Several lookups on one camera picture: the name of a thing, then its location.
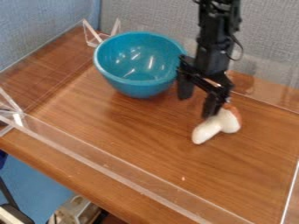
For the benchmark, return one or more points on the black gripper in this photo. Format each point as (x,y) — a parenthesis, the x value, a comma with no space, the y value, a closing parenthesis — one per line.
(202,71)

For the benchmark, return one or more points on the white brown toy mushroom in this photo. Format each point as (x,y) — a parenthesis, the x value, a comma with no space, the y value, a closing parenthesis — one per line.
(225,121)

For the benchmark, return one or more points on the blue plastic bowl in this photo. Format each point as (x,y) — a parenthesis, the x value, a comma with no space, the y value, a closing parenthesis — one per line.
(137,62)

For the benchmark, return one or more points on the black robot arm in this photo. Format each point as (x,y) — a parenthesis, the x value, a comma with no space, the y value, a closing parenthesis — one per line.
(218,20)

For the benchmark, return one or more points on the clear acrylic back barrier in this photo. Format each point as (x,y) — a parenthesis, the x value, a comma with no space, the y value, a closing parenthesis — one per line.
(265,80)

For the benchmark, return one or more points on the clear acrylic barrier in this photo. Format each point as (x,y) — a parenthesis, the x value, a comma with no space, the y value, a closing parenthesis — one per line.
(166,194)
(265,80)

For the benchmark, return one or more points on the clear acrylic front barrier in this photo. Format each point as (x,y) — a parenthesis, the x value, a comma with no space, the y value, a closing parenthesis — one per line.
(166,194)

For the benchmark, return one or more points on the black stand leg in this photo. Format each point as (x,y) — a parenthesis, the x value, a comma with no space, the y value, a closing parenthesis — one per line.
(10,214)

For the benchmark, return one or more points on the clear acrylic corner bracket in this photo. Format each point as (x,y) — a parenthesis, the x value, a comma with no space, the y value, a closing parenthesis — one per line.
(96,37)

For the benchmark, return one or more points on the clear acrylic left bracket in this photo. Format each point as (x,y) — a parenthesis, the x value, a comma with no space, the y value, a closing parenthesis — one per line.
(10,113)

